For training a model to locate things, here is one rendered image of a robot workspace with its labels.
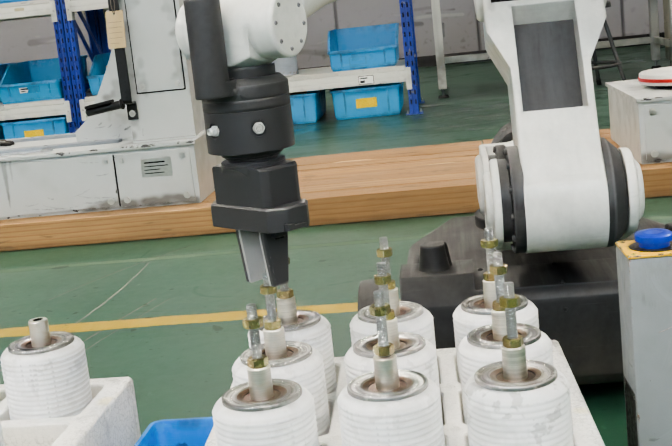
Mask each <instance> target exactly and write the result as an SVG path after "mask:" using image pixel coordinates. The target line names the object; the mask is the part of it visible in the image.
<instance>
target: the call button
mask: <svg viewBox="0 0 672 446"><path fill-rule="evenodd" d="M634 238H635V241H636V242H638V243H639V247H640V248H644V249H660V248H666V247H668V246H670V241H672V231H670V230H668V229H662V228H651V229H643V230H640V231H637V232H636V233H635V234H634Z"/></svg>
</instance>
